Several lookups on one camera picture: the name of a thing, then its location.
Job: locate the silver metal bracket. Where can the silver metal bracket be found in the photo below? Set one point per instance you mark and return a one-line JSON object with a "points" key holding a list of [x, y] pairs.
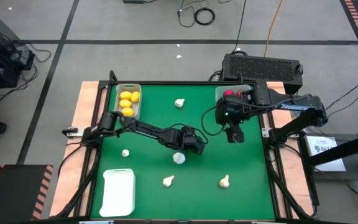
{"points": [[73, 132], [265, 132]]}

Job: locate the red tomato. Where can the red tomato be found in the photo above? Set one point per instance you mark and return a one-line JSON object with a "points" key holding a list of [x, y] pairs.
{"points": [[228, 92]]}

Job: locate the clear plastic bin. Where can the clear plastic bin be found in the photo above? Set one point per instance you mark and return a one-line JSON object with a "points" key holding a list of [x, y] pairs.
{"points": [[221, 90]]}

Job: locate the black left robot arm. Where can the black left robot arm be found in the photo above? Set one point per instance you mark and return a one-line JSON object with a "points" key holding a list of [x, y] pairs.
{"points": [[151, 132]]}

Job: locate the grey side table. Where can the grey side table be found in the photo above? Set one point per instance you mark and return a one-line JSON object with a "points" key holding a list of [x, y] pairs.
{"points": [[353, 174]]}

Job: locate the small white garlic bulb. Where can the small white garlic bulb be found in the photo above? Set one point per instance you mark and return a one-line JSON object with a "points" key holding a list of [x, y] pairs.
{"points": [[125, 153]]}

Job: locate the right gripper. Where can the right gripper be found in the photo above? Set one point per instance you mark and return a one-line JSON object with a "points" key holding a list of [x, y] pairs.
{"points": [[235, 133]]}

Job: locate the light grey plastic bin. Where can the light grey plastic bin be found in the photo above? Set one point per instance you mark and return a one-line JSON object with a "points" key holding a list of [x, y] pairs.
{"points": [[137, 109]]}

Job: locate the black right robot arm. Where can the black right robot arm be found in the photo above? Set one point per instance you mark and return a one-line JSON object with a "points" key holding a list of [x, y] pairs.
{"points": [[291, 107]]}

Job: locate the black metal beam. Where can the black metal beam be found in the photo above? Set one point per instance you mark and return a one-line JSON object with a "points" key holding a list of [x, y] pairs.
{"points": [[343, 149]]}

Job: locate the yellow lemon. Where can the yellow lemon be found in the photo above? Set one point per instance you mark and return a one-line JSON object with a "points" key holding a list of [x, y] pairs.
{"points": [[128, 111], [135, 96], [125, 103], [125, 95]]}

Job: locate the white printed paper sheet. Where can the white printed paper sheet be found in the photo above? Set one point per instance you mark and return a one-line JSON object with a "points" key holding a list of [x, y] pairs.
{"points": [[325, 155]]}

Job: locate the black power brick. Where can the black power brick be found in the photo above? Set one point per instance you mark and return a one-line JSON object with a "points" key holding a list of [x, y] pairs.
{"points": [[134, 1]]}

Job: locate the black computer case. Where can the black computer case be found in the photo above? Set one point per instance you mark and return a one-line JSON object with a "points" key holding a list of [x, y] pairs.
{"points": [[259, 68]]}

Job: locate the white plastic bin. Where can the white plastic bin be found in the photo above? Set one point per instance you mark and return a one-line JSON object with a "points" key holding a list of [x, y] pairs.
{"points": [[117, 193]]}

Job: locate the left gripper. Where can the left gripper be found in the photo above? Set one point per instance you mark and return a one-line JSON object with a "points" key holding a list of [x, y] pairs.
{"points": [[193, 140]]}

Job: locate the green table mat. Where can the green table mat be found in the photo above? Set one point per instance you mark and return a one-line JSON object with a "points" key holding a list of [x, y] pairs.
{"points": [[154, 193]]}

